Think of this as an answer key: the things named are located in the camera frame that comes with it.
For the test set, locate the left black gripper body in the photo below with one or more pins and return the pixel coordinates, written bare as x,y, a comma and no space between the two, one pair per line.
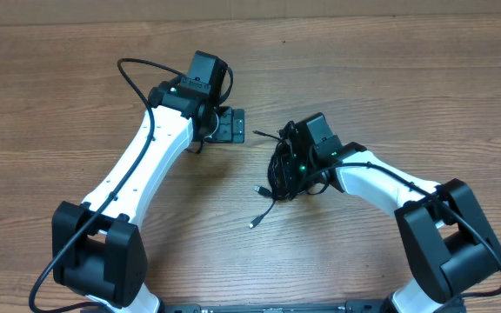
229,129

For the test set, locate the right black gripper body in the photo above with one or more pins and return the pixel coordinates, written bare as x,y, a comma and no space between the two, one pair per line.
299,170

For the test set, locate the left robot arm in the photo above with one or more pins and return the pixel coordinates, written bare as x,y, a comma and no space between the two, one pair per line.
97,248

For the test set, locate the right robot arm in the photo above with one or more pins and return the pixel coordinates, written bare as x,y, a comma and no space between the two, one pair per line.
451,249

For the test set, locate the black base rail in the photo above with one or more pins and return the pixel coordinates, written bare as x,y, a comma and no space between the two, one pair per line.
350,306

